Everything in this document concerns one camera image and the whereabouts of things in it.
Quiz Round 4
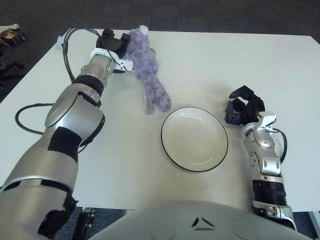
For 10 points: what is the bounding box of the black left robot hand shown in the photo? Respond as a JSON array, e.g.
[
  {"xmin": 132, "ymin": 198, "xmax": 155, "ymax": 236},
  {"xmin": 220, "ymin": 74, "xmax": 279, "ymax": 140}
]
[{"xmin": 95, "ymin": 28, "xmax": 132, "ymax": 61}]

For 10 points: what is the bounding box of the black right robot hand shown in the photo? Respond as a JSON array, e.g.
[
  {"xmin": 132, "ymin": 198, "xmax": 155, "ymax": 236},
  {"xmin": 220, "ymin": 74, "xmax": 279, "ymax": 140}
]
[{"xmin": 224, "ymin": 85, "xmax": 266, "ymax": 126}]

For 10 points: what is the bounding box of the purple plush doll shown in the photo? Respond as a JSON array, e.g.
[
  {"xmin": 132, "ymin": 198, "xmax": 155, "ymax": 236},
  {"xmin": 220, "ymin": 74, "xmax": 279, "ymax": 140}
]
[{"xmin": 127, "ymin": 24, "xmax": 173, "ymax": 116}]

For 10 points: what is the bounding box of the white plate black rim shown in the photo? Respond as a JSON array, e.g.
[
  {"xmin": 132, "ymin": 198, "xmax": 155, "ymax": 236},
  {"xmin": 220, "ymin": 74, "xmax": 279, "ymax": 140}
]
[{"xmin": 160, "ymin": 106, "xmax": 229, "ymax": 173}]

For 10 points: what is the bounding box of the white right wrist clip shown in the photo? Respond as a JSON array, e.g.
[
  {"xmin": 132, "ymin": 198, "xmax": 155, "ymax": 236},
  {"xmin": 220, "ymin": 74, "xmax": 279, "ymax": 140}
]
[{"xmin": 258, "ymin": 111, "xmax": 278, "ymax": 131}]

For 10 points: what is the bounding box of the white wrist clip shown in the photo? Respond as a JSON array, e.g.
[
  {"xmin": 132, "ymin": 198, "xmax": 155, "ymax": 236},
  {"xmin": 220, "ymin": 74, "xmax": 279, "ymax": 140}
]
[
  {"xmin": 258, "ymin": 111, "xmax": 278, "ymax": 131},
  {"xmin": 89, "ymin": 48, "xmax": 135, "ymax": 74}
]

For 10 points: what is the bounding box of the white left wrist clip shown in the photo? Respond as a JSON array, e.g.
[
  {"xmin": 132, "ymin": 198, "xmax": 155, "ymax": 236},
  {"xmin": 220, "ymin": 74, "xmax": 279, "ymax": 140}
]
[{"xmin": 89, "ymin": 48, "xmax": 135, "ymax": 74}]

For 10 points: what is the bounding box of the brown black floor clutter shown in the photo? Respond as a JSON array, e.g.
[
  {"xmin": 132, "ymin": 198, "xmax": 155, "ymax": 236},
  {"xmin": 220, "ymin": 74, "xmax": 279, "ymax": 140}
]
[{"xmin": 0, "ymin": 23, "xmax": 27, "ymax": 46}]

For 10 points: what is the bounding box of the black chair base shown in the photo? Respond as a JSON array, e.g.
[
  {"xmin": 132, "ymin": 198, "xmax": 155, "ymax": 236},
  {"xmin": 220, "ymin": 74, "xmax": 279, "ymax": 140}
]
[{"xmin": 0, "ymin": 62, "xmax": 25, "ymax": 83}]

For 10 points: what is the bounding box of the silver robot torso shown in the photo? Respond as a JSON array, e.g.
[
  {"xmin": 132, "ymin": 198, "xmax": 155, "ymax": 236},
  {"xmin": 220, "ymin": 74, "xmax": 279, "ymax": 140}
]
[{"xmin": 87, "ymin": 199, "xmax": 316, "ymax": 240}]

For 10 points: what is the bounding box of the grey table leg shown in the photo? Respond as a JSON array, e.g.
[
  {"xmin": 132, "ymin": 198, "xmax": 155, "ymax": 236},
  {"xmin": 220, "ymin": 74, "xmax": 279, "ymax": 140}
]
[{"xmin": 308, "ymin": 209, "xmax": 320, "ymax": 226}]

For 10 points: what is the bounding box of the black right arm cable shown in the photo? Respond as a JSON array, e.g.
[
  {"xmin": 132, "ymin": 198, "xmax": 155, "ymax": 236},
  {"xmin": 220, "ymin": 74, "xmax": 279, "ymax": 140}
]
[{"xmin": 271, "ymin": 127, "xmax": 288, "ymax": 163}]

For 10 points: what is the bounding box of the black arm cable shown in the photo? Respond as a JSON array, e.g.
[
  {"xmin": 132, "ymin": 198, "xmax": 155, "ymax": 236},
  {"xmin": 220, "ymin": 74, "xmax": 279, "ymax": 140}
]
[
  {"xmin": 15, "ymin": 26, "xmax": 103, "ymax": 153},
  {"xmin": 271, "ymin": 127, "xmax": 288, "ymax": 163}
]

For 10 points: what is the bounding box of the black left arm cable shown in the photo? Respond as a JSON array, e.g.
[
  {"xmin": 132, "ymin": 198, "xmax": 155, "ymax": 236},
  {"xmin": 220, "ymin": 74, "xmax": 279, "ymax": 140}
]
[{"xmin": 15, "ymin": 26, "xmax": 103, "ymax": 153}]

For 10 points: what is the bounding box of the black table bracket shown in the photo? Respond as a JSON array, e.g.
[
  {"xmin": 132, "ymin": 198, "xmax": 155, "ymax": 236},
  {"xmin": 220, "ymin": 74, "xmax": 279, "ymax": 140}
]
[{"xmin": 73, "ymin": 206, "xmax": 96, "ymax": 240}]

